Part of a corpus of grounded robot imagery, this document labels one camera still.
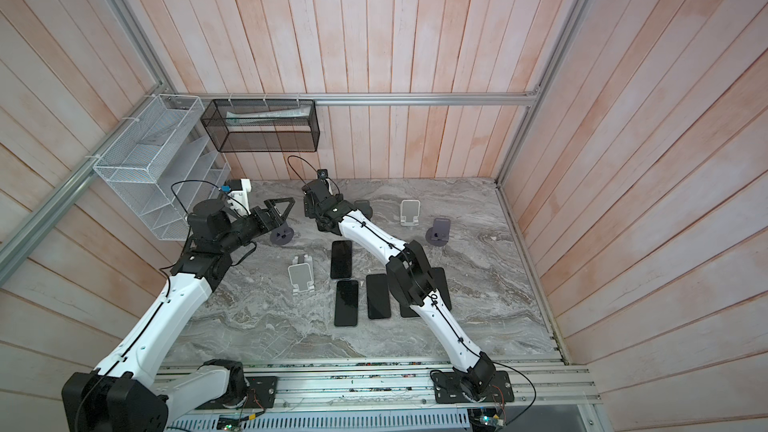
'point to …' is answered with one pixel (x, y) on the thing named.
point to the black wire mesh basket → (263, 125)
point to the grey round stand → (282, 235)
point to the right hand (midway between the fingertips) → (318, 200)
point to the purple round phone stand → (439, 234)
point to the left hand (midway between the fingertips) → (287, 210)
